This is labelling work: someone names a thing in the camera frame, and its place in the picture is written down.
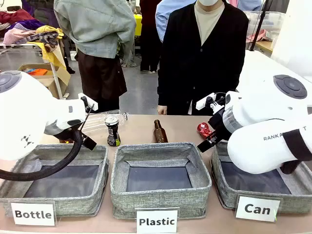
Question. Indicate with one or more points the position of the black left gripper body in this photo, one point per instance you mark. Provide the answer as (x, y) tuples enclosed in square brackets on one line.
[(61, 131)]

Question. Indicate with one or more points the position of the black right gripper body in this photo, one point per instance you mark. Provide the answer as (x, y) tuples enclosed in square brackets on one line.
[(220, 126)]

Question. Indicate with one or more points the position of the crushed red drink can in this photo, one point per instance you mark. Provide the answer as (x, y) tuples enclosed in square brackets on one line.
[(204, 130)]

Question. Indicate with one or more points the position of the clear plastic bottle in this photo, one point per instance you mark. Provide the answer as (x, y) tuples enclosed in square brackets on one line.
[(97, 121)]

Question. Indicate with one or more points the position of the brown glass bottle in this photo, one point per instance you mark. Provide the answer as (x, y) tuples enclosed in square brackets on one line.
[(160, 134)]

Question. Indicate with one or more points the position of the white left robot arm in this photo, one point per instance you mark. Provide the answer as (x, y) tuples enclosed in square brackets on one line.
[(26, 114)]

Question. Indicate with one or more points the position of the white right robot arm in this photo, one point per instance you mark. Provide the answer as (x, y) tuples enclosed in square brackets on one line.
[(263, 126)]

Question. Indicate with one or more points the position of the crushed black drink can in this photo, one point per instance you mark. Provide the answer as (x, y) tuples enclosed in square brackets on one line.
[(112, 131)]

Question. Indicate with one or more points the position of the grey fabric basket labelled Bottle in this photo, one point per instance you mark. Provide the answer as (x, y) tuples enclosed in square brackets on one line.
[(73, 197)]

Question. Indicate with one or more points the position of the grey fabric basket labelled Can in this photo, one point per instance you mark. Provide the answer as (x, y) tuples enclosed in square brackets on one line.
[(258, 192)]

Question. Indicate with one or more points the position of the grey fabric basket labelled Plastic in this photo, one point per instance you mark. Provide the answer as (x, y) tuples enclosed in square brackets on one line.
[(158, 202)]

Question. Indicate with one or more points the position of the white Can label sign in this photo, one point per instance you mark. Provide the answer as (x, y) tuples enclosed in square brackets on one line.
[(257, 209)]

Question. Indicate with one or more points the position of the person's right hand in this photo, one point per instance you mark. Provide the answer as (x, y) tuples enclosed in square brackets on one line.
[(162, 110)]

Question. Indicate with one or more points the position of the open cardboard box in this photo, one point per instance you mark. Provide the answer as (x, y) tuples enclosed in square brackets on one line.
[(50, 80)]

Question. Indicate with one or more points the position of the white clothes table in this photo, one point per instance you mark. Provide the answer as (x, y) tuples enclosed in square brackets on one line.
[(57, 78)]

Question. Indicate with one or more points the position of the person in black cardigan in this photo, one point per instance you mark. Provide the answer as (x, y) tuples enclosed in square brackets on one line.
[(202, 63)]

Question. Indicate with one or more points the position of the yellow cloth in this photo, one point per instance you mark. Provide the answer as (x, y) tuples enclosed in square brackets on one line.
[(57, 63)]

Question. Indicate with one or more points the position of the white Bottle label sign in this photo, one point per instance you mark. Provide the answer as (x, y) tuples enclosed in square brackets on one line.
[(33, 214)]

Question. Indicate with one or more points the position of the white Plastic label sign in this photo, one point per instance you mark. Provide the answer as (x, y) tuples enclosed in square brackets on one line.
[(156, 221)]

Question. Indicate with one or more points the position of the wooden desk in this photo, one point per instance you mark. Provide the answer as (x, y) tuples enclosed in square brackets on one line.
[(264, 46)]

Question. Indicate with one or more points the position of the pink cloth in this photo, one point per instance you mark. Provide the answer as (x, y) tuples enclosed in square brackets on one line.
[(256, 36)]

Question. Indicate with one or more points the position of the black stand pole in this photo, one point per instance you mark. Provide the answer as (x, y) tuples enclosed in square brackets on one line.
[(259, 26)]

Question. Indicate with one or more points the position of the person in grey jacket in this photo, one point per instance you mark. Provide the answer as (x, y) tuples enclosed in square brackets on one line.
[(97, 29)]

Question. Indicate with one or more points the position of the pile of colourful clothes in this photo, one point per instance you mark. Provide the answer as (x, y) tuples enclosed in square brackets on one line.
[(22, 29)]

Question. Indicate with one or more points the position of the person in dark clothes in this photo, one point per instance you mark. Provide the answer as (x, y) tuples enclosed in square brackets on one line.
[(148, 44)]

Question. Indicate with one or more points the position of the clear plastic storage boxes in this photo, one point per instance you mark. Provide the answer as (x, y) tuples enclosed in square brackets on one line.
[(268, 22)]

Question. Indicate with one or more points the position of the person in light blue shirt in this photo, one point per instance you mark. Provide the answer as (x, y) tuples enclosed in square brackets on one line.
[(168, 17)]

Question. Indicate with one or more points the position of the pink hanging garment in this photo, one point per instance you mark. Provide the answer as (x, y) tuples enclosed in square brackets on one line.
[(233, 3)]

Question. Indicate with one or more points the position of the white face mask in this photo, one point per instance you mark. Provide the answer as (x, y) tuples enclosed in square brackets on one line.
[(208, 2)]

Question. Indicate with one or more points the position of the yellow box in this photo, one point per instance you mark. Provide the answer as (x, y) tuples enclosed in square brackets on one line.
[(138, 24)]

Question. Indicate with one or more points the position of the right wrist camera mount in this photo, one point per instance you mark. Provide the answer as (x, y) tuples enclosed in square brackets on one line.
[(209, 100)]

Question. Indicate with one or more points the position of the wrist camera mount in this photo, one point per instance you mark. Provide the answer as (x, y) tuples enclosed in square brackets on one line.
[(209, 100), (90, 102)]

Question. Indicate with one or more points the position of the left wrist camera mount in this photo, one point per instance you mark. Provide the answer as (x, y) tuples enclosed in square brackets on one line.
[(90, 102)]

